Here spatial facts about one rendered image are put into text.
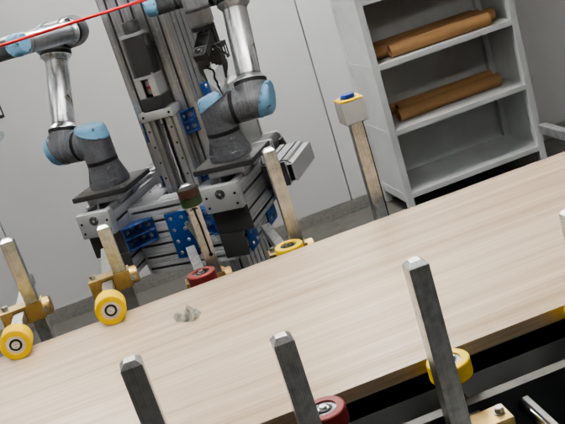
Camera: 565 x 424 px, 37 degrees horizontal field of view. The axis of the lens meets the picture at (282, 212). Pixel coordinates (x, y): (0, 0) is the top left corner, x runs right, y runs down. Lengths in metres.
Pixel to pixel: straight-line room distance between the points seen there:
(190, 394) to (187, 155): 1.51
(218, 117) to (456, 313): 1.42
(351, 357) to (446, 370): 0.29
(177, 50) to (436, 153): 2.69
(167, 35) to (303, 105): 2.13
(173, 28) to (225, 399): 1.75
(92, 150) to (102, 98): 1.82
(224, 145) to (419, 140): 2.62
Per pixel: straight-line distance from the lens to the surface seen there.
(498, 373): 1.76
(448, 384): 1.46
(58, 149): 3.24
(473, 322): 1.70
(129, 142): 5.00
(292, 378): 1.37
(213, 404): 1.70
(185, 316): 2.11
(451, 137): 5.49
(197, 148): 3.19
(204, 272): 2.37
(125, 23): 3.10
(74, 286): 5.18
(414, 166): 5.42
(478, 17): 5.05
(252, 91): 2.90
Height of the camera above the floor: 1.68
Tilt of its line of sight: 17 degrees down
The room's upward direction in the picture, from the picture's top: 18 degrees counter-clockwise
